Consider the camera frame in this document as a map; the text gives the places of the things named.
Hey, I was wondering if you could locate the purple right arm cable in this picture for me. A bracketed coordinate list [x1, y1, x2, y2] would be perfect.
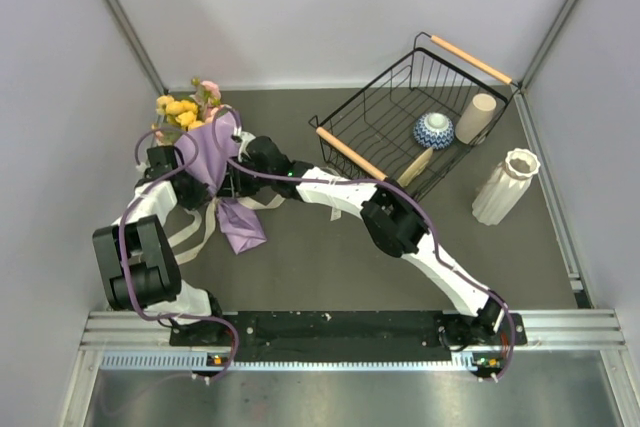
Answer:
[227, 156, 517, 382]

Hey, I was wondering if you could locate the aluminium corner post right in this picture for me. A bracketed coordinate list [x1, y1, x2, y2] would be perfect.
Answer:
[518, 0, 581, 91]

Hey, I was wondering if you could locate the aluminium corner post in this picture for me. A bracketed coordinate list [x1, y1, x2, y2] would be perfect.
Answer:
[103, 0, 167, 94]
[518, 0, 581, 91]

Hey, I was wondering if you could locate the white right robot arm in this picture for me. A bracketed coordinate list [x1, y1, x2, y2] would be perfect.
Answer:
[228, 132, 506, 343]

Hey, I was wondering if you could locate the wooden basket handle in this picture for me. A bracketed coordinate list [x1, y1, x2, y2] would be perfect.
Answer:
[315, 127, 386, 181]
[429, 35, 513, 85]

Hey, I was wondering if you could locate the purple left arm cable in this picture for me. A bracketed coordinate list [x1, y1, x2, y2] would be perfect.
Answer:
[118, 105, 242, 383]

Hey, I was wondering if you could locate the near wooden basket handle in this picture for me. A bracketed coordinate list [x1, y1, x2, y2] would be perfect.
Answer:
[315, 127, 386, 181]

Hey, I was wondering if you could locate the black wire basket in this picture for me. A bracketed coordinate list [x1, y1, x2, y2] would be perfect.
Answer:
[310, 32, 517, 200]

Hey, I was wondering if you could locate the purple pink wrapping paper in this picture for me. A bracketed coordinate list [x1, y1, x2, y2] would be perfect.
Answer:
[172, 105, 269, 256]

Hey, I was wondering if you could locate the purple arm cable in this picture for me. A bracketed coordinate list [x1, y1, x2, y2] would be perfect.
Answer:
[118, 105, 242, 383]
[227, 156, 517, 382]

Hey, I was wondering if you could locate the aluminium front rail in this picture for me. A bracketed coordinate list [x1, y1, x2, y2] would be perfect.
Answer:
[80, 309, 626, 375]

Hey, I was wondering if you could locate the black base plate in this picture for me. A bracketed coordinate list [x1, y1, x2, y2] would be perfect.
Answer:
[168, 310, 529, 363]

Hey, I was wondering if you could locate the yellow pink flower bunch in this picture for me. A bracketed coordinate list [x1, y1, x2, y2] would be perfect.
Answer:
[152, 77, 226, 145]

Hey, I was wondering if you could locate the aluminium corner post left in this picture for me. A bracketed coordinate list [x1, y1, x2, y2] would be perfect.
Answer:
[103, 0, 167, 94]

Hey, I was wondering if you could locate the far wooden basket handle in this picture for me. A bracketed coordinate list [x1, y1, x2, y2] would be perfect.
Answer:
[429, 35, 513, 85]

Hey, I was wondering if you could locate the white ribbed vase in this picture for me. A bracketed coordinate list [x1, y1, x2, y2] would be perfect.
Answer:
[472, 148, 541, 226]

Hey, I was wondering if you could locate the cream ribbon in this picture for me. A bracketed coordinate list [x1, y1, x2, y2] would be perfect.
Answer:
[167, 194, 344, 267]

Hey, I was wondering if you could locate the blue white patterned bowl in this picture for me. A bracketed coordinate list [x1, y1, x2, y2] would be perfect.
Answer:
[413, 112, 454, 150]

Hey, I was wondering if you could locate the beige cylindrical cup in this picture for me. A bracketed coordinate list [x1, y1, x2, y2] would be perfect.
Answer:
[455, 93, 497, 145]

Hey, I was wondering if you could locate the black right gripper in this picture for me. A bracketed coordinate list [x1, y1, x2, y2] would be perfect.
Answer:
[217, 157, 276, 201]

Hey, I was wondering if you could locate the wooden spatula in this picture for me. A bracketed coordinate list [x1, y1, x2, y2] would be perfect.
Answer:
[397, 147, 434, 188]

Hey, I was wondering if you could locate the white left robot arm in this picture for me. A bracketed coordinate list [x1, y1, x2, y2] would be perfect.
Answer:
[92, 146, 227, 344]

